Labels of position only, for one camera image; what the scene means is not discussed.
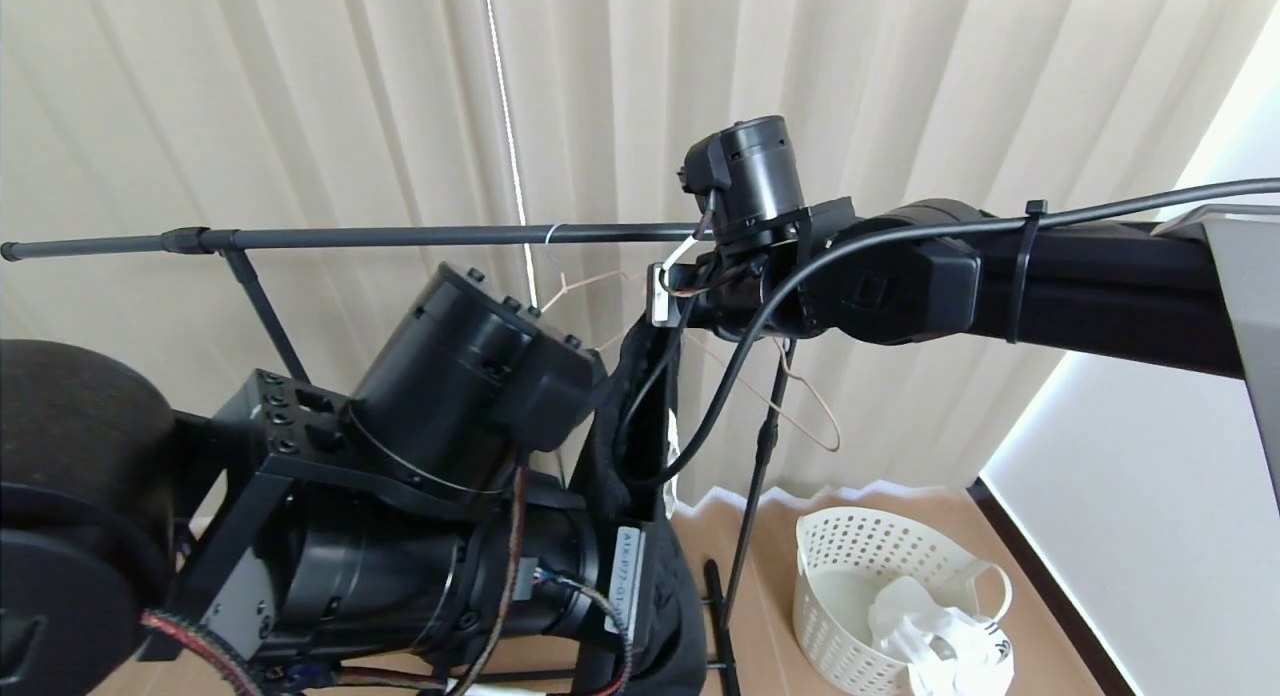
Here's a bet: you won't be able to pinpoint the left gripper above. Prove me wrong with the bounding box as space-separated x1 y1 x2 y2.
285 496 649 667

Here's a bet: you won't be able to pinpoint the pink clothes hanger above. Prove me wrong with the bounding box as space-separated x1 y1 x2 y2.
683 331 843 454
540 261 656 362

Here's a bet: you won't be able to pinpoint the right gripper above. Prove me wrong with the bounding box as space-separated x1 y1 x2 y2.
650 241 811 335

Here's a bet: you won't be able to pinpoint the white laundry basket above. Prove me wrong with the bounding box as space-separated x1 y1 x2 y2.
793 507 1013 696

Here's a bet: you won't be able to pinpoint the beige curtain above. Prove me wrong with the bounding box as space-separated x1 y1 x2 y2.
0 0 1280 537

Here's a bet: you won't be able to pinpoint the white garment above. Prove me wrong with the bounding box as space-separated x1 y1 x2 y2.
868 574 1016 696

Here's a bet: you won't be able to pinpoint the black clothes rack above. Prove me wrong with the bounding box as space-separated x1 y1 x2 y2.
0 222 801 696

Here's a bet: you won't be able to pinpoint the black shorts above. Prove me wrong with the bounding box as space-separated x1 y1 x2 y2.
578 311 707 696

